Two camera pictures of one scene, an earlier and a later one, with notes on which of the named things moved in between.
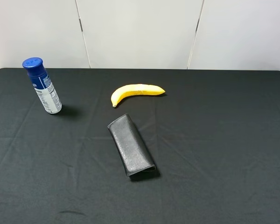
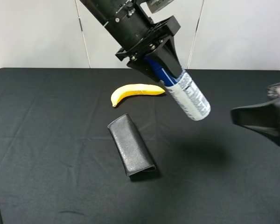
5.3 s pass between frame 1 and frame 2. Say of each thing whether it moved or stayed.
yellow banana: stayed
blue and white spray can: moved
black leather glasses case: stayed
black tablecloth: stayed
